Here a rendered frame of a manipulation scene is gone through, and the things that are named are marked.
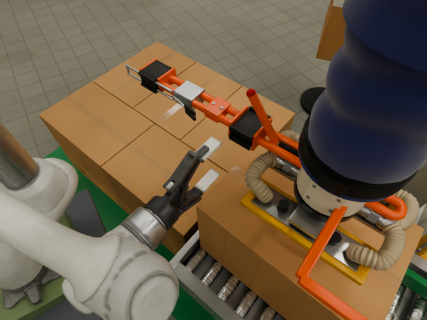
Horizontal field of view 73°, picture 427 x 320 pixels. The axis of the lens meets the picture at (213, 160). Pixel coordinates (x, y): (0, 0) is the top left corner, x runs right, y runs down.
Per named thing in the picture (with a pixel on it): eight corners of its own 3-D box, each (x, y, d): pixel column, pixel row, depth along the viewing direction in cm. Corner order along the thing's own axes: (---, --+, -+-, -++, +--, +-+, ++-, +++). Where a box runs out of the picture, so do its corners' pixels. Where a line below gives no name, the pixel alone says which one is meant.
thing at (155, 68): (176, 80, 93) (175, 67, 89) (161, 93, 90) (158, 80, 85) (158, 70, 96) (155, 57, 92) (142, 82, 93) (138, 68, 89)
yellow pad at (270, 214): (375, 253, 71) (385, 246, 67) (359, 287, 66) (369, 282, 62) (259, 180, 83) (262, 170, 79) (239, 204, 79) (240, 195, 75)
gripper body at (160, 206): (139, 200, 61) (169, 171, 65) (146, 217, 68) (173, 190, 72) (164, 221, 58) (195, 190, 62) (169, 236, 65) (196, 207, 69)
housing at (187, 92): (206, 100, 88) (206, 88, 84) (191, 112, 85) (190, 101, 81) (189, 90, 91) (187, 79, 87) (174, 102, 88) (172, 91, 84)
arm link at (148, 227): (126, 233, 66) (145, 214, 68) (154, 259, 62) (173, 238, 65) (115, 217, 58) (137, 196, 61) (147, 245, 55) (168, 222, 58)
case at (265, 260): (368, 265, 122) (425, 228, 90) (324, 352, 104) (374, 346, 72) (253, 186, 145) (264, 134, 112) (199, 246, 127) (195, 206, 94)
